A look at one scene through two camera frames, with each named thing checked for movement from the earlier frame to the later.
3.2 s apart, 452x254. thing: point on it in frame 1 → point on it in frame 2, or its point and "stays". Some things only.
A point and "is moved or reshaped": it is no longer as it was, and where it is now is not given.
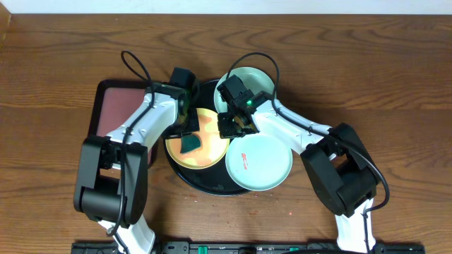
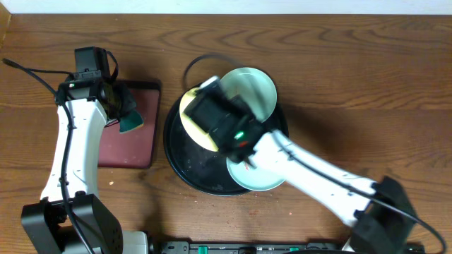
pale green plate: x=253 y=78 stays
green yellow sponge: x=189 y=142 is moved or reshaped
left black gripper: x=193 y=117 → x=129 y=103
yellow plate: x=213 y=147 is moved or reshaped
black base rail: x=243 y=248 stays
